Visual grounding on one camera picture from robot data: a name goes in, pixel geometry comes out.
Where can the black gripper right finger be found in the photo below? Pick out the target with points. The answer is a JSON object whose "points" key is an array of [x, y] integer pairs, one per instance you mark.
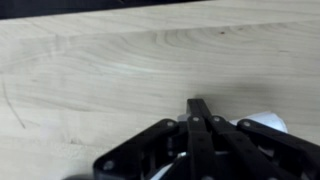
{"points": [[248, 150]]}

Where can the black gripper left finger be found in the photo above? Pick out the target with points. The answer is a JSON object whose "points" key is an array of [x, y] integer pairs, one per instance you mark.
{"points": [[141, 157]]}

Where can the white cylinder roll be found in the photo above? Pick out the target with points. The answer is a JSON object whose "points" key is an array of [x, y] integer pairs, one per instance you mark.
{"points": [[268, 118]]}

